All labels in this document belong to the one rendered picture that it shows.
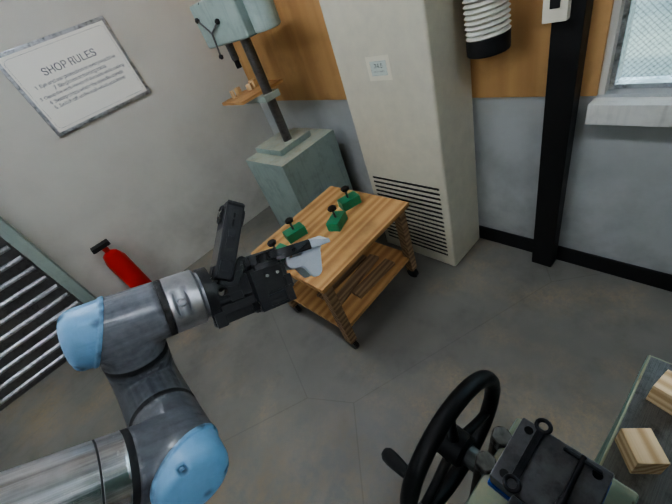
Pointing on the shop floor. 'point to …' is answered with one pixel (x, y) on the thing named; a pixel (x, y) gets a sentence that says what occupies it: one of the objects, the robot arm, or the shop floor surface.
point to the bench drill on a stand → (209, 21)
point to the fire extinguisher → (121, 265)
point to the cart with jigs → (347, 253)
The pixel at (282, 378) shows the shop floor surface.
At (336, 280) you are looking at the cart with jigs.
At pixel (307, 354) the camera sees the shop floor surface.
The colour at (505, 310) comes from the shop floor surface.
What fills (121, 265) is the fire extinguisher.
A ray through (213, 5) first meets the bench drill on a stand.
